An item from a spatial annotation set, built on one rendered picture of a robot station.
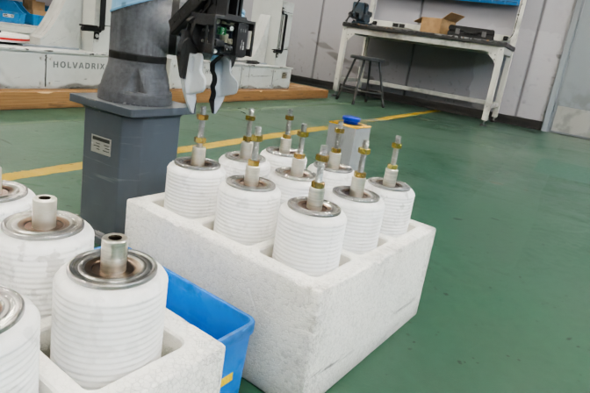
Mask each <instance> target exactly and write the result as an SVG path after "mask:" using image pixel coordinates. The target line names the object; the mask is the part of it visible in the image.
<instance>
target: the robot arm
mask: <svg viewBox="0 0 590 393"><path fill-rule="evenodd" d="M242 6H243V0H112V8H111V9H110V13H111V24H110V40H109V56H108V62H107V65H106V67H105V70H104V73H103V76H102V79H101V82H100V83H99V84H98V86H97V97H98V98H100V99H102V100H105V101H108V102H113V103H117V104H128V105H136V106H147V107H164V106H170V105H171V103H172V92H171V91H170V90H169V78H168V74H167V69H166V66H167V55H168V54H170V55H175V56H176V60H177V66H178V73H179V77H180V80H181V85H182V90H183V96H184V99H185V102H186V104H187V106H188V109H189V111H190V112H191V113H194V112H195V108H196V102H197V98H196V94H197V93H202V92H204V90H205V86H206V78H205V76H204V74H203V72H202V69H203V65H204V63H203V61H204V60H208V61H210V62H211V63H210V71H211V74H212V83H211V85H210V88H211V96H210V99H209V103H210V106H211V110H212V113H214V114H215V113H216V112H217V111H218V109H219V108H220V106H221V105H222V102H223V100H224V97H225V96H229V95H234V94H236V93H237V91H238V82H237V81H236V80H235V79H234V77H233V76H232V73H231V69H232V67H233V66H234V63H235V60H236V57H240V58H243V57H245V56H248V57H252V51H253V44H254V37H255V23H256V22H254V21H248V20H247V18H245V11H244V10H243V9H242ZM248 31H251V32H252V33H251V40H250V48H249V49H247V48H246V47H247V40H248Z"/></svg>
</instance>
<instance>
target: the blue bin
mask: <svg viewBox="0 0 590 393"><path fill-rule="evenodd" d="M162 267H163V268H164V270H165V271H166V273H167V275H168V278H169V281H168V288H167V299H166V306H165V307H166V308H167V309H169V310H170V311H172V312H174V313H175V314H176V315H178V316H179V317H181V318H183V319H184V320H185V321H187V322H188V323H190V324H191V325H194V326H196V327H197V328H198V329H200V330H201V331H203V332H205V333H207V334H208V335H210V336H211V337H213V338H215V339H216V340H217V341H219V342H220V343H222V344H223V345H224V346H225V347H226V350H225V357H224V363H223V370H222V377H221V384H220V391H219V393H239V388H240V384H241V376H242V371H243V367H244V362H245V358H246V353H247V349H248V341H249V336H250V335H251V334H252V333H253V331H254V329H255V320H254V318H253V317H251V316H250V315H248V314H247V313H246V312H244V311H241V310H240V309H238V308H236V307H234V306H233V305H231V304H229V303H227V302H226V301H224V300H222V299H220V298H219V297H216V296H215V295H214V294H212V293H210V292H208V291H206V290H205V289H202V288H200V287H199V286H198V285H196V284H194V283H192V282H190V281H188V280H186V279H185V278H183V277H181V276H180V275H178V274H176V273H174V272H172V271H171V270H169V269H167V268H165V267H164V266H162Z"/></svg>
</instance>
